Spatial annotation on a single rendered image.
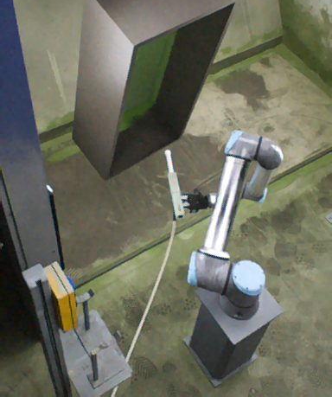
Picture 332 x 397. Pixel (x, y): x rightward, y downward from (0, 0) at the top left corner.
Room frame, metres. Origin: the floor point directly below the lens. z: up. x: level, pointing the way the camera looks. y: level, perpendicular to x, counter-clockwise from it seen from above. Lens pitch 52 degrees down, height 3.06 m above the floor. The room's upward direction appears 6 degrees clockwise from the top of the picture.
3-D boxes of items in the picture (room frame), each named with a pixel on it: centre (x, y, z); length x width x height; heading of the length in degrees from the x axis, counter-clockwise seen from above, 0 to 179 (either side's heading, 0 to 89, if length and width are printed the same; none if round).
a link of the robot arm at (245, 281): (1.17, -0.41, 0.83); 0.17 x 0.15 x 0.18; 79
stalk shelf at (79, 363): (0.78, 0.23, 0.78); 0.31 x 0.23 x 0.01; 39
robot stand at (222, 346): (1.16, -0.42, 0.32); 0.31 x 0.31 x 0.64; 39
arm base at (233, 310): (1.16, -0.42, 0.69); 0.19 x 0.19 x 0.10
